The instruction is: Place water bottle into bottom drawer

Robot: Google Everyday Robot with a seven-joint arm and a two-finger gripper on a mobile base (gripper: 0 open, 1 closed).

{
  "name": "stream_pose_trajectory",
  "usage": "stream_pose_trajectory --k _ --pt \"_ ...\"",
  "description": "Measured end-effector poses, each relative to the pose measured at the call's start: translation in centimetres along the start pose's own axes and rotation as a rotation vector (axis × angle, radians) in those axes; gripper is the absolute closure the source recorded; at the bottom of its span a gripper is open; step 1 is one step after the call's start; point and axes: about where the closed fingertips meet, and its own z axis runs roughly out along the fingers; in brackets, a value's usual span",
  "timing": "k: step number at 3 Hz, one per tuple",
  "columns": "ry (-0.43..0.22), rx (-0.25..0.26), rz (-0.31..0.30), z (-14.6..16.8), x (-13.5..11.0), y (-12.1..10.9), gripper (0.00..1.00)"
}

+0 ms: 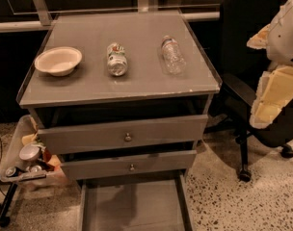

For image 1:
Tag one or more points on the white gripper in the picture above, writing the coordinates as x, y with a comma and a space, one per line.
285, 38

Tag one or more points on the clear plastic water bottle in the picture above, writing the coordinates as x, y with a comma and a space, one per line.
174, 60

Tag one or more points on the grey drawer cabinet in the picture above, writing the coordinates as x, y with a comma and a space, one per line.
91, 95

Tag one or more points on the grey bottom drawer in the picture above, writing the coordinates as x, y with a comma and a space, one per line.
142, 202

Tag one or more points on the grey drawer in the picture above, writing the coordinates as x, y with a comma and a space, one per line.
142, 202
113, 135
128, 165

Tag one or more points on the grey top drawer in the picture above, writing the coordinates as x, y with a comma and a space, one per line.
113, 135

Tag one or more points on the grey middle drawer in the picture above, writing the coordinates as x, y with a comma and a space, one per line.
128, 165

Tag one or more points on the black office chair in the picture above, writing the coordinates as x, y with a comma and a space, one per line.
240, 67

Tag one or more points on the metal railing bar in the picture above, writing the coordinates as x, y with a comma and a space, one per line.
9, 27

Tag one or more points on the green label soda can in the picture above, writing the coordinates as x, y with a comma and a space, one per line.
116, 59

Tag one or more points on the white paper bowl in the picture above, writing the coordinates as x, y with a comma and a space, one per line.
58, 61

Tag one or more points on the silver can in bin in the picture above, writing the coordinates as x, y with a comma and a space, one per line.
29, 153

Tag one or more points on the black stand leg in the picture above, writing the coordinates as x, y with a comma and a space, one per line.
4, 208

